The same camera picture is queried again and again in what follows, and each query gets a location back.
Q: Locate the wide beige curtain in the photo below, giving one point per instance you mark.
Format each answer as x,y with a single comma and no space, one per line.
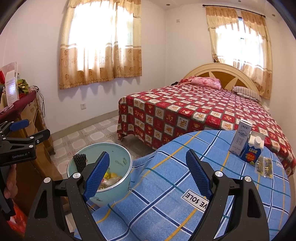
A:
92,69

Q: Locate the green yellow cloth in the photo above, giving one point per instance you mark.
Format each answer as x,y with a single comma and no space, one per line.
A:
23,84

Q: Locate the white wall socket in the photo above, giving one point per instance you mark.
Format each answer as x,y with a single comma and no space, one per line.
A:
83,106

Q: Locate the wooden cabinet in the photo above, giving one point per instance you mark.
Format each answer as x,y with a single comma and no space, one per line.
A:
37,120

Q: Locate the blue milk carton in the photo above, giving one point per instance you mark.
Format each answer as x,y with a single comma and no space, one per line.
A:
253,153

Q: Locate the light blue waste bin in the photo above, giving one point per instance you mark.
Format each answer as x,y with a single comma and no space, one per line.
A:
120,162

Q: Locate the black foam net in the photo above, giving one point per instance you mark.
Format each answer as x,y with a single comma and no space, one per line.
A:
79,162

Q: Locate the person's left hand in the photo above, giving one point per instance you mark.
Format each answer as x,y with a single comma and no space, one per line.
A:
11,185

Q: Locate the striped pillow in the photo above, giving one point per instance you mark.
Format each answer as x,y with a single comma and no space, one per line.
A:
246,92

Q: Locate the white cloth bundle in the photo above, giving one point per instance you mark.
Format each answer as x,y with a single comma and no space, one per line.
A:
266,107

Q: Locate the blue checked tablecloth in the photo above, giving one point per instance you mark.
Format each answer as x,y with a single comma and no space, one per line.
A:
161,173

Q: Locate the yellow plastic bag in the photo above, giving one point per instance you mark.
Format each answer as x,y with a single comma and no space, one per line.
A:
107,173

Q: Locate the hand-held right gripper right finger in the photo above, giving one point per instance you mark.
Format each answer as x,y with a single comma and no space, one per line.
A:
198,176

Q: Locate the red bag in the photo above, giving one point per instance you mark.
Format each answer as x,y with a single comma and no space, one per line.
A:
19,217

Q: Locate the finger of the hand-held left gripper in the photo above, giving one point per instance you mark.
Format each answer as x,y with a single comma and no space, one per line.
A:
20,124
39,136

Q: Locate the white plastic bag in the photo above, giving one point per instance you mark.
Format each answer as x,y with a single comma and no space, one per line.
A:
111,182

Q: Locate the pink pillow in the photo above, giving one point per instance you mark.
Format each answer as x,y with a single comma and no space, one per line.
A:
203,81

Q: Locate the white paper bag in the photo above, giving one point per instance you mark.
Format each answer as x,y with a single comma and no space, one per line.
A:
11,90

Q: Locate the cream wooden headboard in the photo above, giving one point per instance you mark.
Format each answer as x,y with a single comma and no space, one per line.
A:
222,76

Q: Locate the tall white carton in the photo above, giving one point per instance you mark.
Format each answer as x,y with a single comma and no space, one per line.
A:
239,139

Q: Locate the dark curtain rod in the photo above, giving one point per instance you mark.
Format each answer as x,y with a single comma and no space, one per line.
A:
239,10

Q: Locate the red checked bedspread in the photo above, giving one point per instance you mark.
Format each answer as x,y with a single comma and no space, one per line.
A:
185,104

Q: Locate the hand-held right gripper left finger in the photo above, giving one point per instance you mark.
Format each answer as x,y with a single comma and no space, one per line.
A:
97,176

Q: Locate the narrow beige curtain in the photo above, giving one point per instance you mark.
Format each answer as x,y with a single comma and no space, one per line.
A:
261,69

